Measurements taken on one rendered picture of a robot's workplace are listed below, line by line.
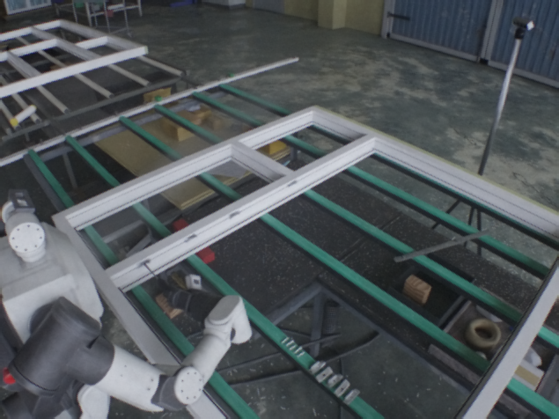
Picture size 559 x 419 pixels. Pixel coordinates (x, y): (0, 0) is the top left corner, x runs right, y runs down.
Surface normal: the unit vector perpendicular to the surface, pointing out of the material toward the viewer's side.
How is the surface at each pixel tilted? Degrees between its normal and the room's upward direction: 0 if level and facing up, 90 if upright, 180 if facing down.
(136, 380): 61
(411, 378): 0
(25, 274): 3
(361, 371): 0
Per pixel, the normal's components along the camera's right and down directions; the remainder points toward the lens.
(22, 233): 0.64, 0.46
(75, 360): 0.62, 0.15
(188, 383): 0.82, -0.19
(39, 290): 0.45, -0.31
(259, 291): 0.00, -0.79
